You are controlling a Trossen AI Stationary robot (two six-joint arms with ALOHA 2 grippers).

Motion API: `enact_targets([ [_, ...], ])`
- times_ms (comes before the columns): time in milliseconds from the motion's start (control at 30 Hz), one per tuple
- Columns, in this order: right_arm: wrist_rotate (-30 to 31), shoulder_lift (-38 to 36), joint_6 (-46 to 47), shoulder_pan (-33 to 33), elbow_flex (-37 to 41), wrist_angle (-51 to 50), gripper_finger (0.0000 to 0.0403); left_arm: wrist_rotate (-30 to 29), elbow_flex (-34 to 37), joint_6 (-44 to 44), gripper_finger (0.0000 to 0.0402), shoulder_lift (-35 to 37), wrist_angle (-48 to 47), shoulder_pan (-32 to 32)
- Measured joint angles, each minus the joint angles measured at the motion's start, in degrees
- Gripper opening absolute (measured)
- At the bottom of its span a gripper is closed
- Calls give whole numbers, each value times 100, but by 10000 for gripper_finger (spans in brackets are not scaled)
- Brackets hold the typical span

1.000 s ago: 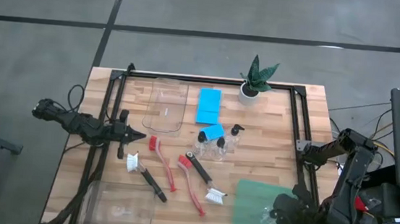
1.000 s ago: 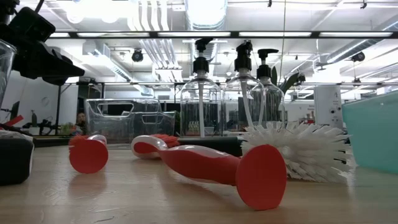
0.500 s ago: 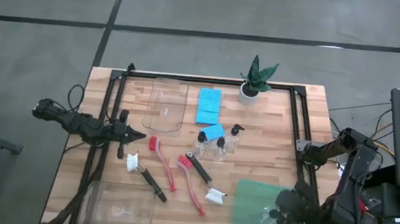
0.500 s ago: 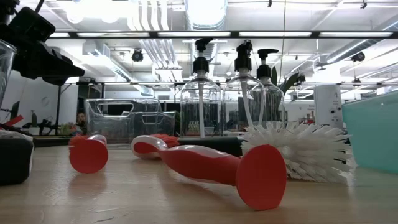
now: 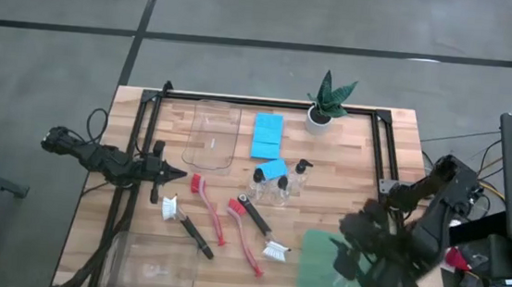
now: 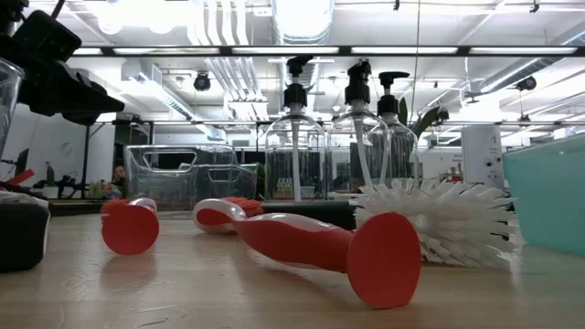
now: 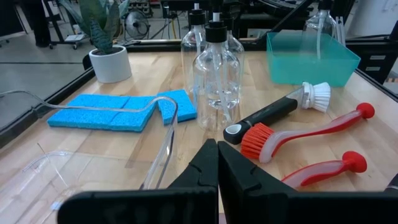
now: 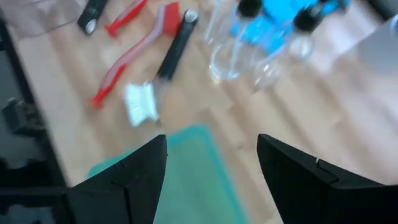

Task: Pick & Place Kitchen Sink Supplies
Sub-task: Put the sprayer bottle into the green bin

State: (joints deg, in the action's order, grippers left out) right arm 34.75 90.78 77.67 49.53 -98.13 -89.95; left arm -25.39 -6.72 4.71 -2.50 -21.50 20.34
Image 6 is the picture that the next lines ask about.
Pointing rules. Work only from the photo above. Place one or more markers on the silver ceiling duct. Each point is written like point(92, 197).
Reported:
point(301, 23)

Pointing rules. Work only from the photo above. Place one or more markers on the black scrub brush white bristles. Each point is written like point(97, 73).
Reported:
point(23, 237)

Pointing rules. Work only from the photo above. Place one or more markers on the clear soap dispenser black pump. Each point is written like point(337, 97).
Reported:
point(358, 93)
point(388, 105)
point(294, 93)

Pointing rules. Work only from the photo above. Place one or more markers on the red flat object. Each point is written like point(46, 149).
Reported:
point(20, 177)

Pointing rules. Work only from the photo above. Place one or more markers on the green leafy plant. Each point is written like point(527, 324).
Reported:
point(425, 122)

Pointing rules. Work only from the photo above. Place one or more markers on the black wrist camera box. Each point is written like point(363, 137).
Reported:
point(48, 34)

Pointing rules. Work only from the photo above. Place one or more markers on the black overhead frame beam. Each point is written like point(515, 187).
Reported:
point(345, 50)

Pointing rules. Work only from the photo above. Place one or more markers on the teal plastic bin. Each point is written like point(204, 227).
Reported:
point(548, 196)

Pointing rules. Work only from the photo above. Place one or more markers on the short red palm brush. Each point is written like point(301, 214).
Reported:
point(130, 228)

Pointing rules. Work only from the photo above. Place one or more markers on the white box device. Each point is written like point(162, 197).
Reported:
point(480, 155)

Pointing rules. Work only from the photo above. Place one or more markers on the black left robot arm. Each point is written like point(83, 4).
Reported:
point(9, 13)

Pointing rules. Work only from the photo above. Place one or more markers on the black ceiling spotlight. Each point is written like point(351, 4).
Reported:
point(202, 82)
point(526, 83)

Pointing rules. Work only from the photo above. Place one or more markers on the person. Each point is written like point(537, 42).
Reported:
point(120, 176)

